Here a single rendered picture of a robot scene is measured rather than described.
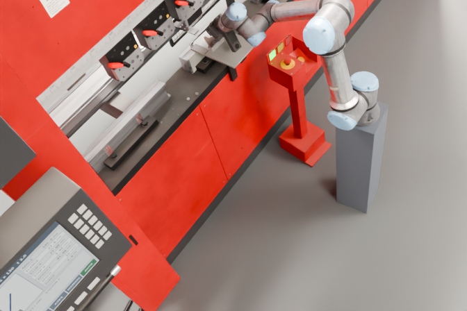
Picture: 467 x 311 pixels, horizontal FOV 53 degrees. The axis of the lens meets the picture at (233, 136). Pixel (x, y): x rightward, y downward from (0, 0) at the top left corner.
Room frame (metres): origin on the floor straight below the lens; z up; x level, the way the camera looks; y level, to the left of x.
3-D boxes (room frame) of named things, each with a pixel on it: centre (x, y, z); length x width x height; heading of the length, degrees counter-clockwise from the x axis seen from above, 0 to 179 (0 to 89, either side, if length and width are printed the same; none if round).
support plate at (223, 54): (1.67, -0.08, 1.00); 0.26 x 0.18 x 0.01; 39
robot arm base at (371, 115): (1.22, -0.58, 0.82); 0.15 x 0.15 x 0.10
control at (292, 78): (1.67, -0.40, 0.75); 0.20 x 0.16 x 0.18; 123
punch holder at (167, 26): (1.64, 0.18, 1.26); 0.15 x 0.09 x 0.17; 129
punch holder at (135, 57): (1.52, 0.34, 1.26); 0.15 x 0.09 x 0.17; 129
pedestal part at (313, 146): (1.65, -0.42, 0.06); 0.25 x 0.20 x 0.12; 33
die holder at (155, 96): (1.44, 0.44, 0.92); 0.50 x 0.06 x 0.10; 129
